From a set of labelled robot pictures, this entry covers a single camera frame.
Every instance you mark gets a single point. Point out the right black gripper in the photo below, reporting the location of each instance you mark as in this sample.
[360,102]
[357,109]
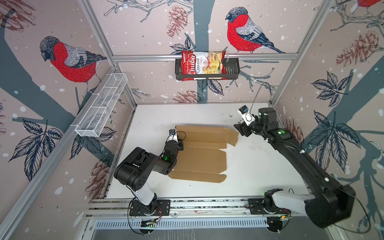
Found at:
[242,129]

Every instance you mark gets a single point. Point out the brown cardboard box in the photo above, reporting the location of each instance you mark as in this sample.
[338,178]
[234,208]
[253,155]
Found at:
[203,158]

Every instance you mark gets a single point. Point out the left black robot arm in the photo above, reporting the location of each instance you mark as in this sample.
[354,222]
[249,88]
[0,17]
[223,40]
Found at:
[136,168]

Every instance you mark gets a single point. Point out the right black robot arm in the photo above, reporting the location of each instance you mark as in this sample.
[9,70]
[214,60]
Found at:
[327,203]

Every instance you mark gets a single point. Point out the red cassava chips bag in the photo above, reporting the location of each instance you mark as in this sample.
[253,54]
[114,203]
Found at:
[202,63]

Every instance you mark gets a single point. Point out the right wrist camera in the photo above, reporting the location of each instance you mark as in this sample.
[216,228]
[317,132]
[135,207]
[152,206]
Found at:
[246,115]

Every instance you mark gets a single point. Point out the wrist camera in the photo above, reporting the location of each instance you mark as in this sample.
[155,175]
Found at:
[173,136]
[246,115]

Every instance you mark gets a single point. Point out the black wire basket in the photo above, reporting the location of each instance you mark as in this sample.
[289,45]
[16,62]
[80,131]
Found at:
[228,69]

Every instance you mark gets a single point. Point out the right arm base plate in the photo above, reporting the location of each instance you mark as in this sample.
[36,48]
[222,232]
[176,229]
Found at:
[260,206]

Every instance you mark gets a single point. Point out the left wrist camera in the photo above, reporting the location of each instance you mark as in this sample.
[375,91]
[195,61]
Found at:
[173,136]

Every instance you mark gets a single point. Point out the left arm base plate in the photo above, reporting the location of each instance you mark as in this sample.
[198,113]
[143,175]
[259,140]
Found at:
[155,208]

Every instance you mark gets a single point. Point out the white wire mesh basket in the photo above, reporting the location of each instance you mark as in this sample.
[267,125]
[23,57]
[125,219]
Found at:
[98,113]

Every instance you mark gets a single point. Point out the aluminium mounting rail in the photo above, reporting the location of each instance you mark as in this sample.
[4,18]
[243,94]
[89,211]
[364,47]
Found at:
[222,207]

